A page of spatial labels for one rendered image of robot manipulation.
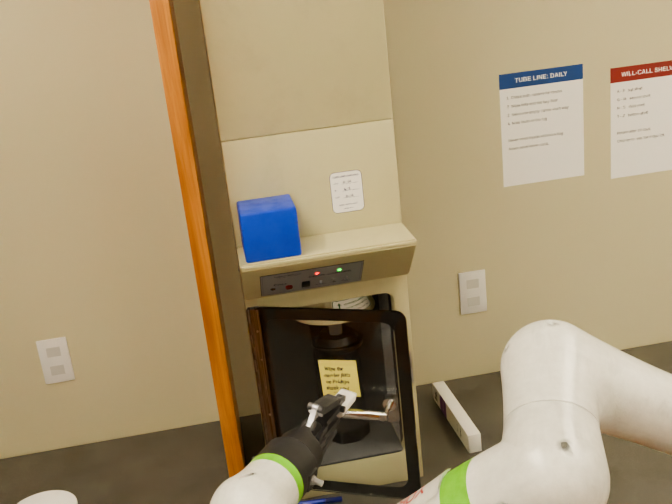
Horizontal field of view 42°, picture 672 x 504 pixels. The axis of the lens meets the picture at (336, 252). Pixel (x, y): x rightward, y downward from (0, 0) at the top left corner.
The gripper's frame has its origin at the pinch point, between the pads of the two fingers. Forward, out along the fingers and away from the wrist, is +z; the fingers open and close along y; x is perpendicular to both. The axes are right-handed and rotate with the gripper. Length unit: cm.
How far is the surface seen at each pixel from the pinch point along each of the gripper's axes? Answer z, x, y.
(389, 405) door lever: 12.5, -5.4, -5.1
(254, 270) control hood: 2.9, 20.4, 18.4
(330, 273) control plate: 13.9, 10.2, 16.9
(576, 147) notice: 93, -21, 32
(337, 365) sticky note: 12.7, 5.9, -0.4
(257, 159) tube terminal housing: 13.6, 27.2, 35.0
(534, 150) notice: 87, -12, 31
